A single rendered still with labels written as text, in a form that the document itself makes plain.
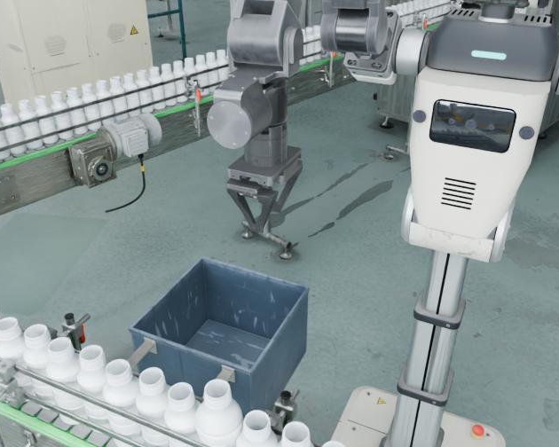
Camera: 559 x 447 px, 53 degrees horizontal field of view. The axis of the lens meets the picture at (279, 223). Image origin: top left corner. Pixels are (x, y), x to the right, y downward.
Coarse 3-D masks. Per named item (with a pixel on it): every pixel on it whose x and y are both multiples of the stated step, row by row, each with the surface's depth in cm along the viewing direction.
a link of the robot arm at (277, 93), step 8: (272, 80) 69; (280, 80) 70; (264, 88) 67; (272, 88) 68; (280, 88) 68; (272, 96) 68; (280, 96) 69; (272, 104) 69; (280, 104) 69; (272, 112) 69; (280, 112) 70; (272, 120) 70; (280, 120) 70
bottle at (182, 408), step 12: (180, 384) 84; (180, 396) 86; (192, 396) 83; (168, 408) 85; (180, 408) 82; (192, 408) 83; (168, 420) 84; (180, 420) 83; (192, 420) 83; (180, 432) 83; (192, 432) 84; (180, 444) 85
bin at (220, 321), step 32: (192, 288) 148; (224, 288) 152; (256, 288) 147; (288, 288) 142; (160, 320) 137; (192, 320) 152; (224, 320) 158; (256, 320) 152; (288, 320) 130; (160, 352) 126; (192, 352) 120; (224, 352) 150; (256, 352) 150; (288, 352) 136; (192, 384) 127; (256, 384) 120
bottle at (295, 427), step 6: (288, 426) 78; (294, 426) 79; (300, 426) 78; (306, 426) 78; (288, 432) 79; (294, 432) 79; (300, 432) 79; (306, 432) 78; (282, 438) 77; (288, 438) 80; (294, 438) 82; (300, 438) 82; (306, 438) 76; (282, 444) 77; (288, 444) 76; (294, 444) 76; (300, 444) 76; (306, 444) 76; (312, 444) 80
